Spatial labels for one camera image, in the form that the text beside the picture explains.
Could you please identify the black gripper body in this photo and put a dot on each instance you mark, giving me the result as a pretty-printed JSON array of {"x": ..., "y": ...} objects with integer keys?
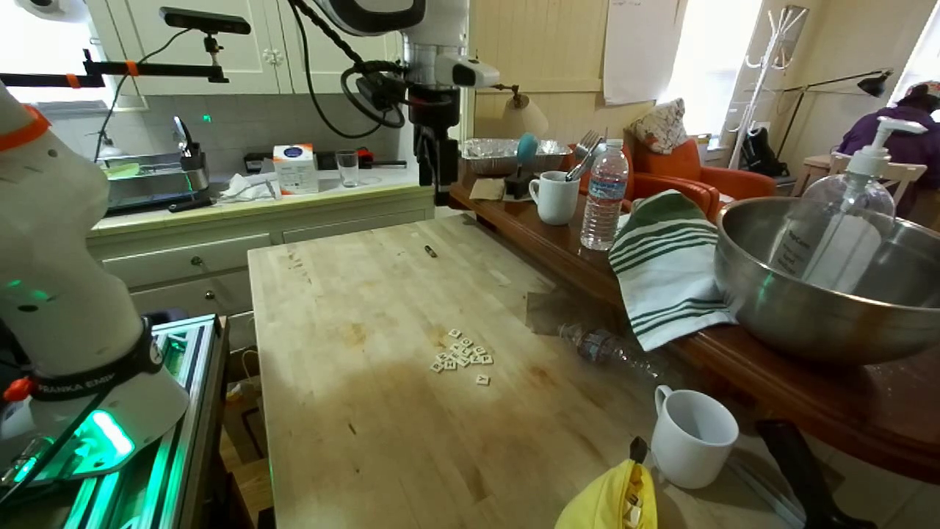
[{"x": 436, "y": 119}]

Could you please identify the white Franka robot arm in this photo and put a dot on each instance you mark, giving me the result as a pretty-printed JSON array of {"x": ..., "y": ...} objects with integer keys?
[{"x": 59, "y": 254}]

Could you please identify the letter tile Y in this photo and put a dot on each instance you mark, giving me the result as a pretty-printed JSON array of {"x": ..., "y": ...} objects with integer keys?
[{"x": 483, "y": 381}]

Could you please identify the brown cardboard sheet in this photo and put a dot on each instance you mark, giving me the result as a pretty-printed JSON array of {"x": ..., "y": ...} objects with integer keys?
[{"x": 485, "y": 189}]

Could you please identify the aluminium foil tray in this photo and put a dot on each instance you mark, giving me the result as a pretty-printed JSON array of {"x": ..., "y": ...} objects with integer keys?
[{"x": 489, "y": 148}]

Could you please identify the black block base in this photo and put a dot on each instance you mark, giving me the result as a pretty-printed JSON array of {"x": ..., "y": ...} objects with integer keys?
[{"x": 517, "y": 184}]

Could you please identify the small black marker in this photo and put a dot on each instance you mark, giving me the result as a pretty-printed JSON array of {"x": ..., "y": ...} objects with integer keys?
[{"x": 429, "y": 250}]

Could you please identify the clear drinking glass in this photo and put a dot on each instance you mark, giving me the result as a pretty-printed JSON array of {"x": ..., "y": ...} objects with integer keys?
[{"x": 347, "y": 167}]

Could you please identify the desk lamp with pale shade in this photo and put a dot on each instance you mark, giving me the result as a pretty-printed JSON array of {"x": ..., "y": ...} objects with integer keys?
[{"x": 524, "y": 115}]

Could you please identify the white mug holding spoons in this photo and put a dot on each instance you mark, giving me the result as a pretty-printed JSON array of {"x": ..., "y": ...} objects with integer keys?
[{"x": 557, "y": 201}]

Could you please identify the white wipes container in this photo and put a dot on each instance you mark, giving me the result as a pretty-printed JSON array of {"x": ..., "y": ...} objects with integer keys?
[{"x": 294, "y": 172}]

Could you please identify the metal spoon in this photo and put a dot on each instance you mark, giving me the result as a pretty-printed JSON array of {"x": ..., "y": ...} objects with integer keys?
[{"x": 585, "y": 163}]

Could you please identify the clear plastic water bottle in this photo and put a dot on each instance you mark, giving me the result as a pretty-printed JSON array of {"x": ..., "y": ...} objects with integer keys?
[{"x": 604, "y": 206}]

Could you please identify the white crumpled cloth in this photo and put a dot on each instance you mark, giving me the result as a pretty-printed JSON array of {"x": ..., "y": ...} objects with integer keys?
[{"x": 251, "y": 187}]

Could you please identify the white upper cabinets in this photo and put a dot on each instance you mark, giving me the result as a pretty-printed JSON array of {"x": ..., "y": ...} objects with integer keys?
[{"x": 254, "y": 47}]

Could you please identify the patterned cushion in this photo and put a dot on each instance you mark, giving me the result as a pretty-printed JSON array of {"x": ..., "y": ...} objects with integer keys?
[{"x": 665, "y": 125}]

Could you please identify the clear plastic wrapper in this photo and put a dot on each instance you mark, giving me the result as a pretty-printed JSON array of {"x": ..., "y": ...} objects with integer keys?
[{"x": 598, "y": 344}]

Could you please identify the green striped white towel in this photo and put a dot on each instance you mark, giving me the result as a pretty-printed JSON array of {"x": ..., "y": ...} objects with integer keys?
[{"x": 665, "y": 275}]

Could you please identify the cream kitchen counter cabinet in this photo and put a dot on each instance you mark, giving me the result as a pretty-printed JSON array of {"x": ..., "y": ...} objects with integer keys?
[{"x": 194, "y": 260}]

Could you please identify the black rod with orange tape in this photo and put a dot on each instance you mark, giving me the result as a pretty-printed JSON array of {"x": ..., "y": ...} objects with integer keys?
[{"x": 165, "y": 72}]

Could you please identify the orange armchair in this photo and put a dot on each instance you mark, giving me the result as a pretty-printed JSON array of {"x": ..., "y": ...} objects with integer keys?
[{"x": 724, "y": 179}]

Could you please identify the silver counter appliance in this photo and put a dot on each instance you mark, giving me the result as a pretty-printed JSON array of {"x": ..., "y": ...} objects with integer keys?
[{"x": 148, "y": 187}]

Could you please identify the black bag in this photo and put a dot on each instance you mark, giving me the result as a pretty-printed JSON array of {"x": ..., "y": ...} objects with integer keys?
[{"x": 758, "y": 150}]

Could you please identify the white coat rack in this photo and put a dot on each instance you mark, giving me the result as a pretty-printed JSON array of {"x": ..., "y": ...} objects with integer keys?
[{"x": 780, "y": 22}]

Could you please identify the empty white mug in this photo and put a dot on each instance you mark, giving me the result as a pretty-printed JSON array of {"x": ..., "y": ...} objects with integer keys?
[{"x": 690, "y": 450}]

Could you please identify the large steel mixing bowl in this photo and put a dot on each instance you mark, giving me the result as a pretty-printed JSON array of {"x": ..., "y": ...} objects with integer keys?
[{"x": 811, "y": 325}]

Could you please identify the clear pump soap bottle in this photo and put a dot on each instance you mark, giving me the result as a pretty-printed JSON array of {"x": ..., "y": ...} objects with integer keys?
[{"x": 840, "y": 244}]

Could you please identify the black floor lamp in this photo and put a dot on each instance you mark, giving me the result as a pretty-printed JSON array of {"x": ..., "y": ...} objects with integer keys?
[{"x": 872, "y": 82}]

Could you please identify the purple cloth heap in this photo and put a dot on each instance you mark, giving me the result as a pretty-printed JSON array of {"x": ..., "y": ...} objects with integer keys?
[{"x": 906, "y": 137}]

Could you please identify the black angled bar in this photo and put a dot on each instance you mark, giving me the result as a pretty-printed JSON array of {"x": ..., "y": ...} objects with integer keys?
[{"x": 803, "y": 479}]

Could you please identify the brown wooden side table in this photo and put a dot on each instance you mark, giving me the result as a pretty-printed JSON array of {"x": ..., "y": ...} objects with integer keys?
[{"x": 861, "y": 411}]

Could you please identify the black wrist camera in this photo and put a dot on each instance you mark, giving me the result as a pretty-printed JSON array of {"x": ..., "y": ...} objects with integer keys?
[{"x": 376, "y": 90}]

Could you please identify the white wall paper sheet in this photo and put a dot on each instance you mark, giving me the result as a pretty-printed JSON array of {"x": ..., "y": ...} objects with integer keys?
[{"x": 640, "y": 47}]

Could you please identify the black camera on rod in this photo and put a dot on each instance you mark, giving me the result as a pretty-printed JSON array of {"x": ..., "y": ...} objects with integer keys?
[{"x": 207, "y": 18}]

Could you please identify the aluminium frame with green light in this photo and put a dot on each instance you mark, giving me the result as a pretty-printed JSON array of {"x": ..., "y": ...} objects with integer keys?
[{"x": 185, "y": 420}]

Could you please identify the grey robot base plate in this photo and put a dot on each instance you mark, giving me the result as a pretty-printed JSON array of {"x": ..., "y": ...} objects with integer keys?
[{"x": 126, "y": 420}]

